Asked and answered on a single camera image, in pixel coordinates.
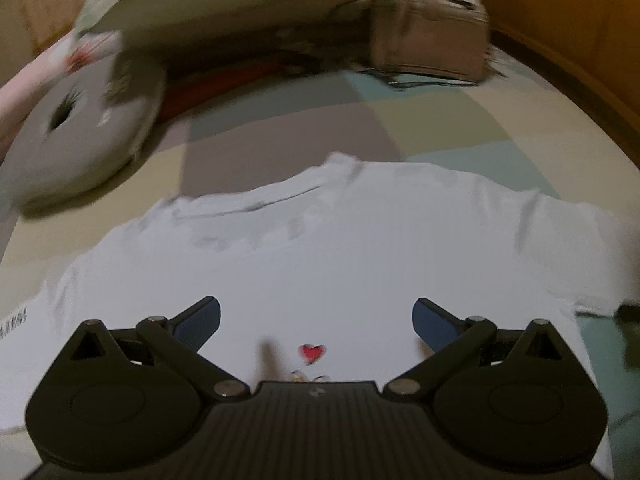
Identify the wooden headboard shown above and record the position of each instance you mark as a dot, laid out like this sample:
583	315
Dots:
575	25

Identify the white printed t-shirt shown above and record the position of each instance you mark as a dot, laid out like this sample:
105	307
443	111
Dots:
350	240

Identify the grey round cushion with hole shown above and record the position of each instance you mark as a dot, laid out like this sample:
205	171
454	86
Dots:
85	125

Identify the orange patterned curtain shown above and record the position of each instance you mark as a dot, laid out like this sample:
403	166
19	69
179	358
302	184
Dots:
40	10

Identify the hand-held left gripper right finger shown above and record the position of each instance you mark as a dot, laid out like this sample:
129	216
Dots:
432	325

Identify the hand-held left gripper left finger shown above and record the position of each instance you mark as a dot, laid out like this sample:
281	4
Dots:
200	322

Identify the red cloth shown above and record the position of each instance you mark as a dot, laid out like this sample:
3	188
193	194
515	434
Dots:
215	87

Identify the pastel checked bed sheet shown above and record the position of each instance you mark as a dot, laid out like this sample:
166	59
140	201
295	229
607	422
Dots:
450	125

